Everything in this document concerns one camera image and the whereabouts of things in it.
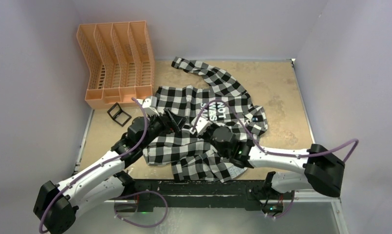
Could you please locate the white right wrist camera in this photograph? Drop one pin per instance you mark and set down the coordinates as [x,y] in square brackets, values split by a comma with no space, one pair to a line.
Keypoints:
[199,126]

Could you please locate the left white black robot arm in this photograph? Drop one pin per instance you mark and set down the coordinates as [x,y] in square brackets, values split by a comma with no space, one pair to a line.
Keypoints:
[59,205]

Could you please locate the black aluminium mounting rail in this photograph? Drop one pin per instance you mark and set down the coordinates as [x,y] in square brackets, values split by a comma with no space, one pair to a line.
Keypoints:
[250,195]

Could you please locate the orange plastic file organizer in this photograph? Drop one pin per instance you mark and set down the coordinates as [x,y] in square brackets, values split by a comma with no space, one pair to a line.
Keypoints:
[121,62]

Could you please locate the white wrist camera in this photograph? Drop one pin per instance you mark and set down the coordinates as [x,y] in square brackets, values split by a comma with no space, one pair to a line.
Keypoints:
[149,105]
[199,126]

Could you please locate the small black frame stand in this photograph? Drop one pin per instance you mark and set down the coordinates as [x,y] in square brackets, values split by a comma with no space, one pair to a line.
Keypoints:
[118,115]

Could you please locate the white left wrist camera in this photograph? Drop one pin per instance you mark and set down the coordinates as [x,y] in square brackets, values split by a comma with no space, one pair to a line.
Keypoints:
[149,105]

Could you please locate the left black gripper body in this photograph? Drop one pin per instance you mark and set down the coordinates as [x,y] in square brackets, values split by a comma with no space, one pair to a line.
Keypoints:
[157,125]

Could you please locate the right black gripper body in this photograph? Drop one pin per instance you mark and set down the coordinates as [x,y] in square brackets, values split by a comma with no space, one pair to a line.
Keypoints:
[221,151]

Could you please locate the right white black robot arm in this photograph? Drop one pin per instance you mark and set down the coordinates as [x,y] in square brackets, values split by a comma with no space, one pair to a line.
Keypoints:
[314,168]

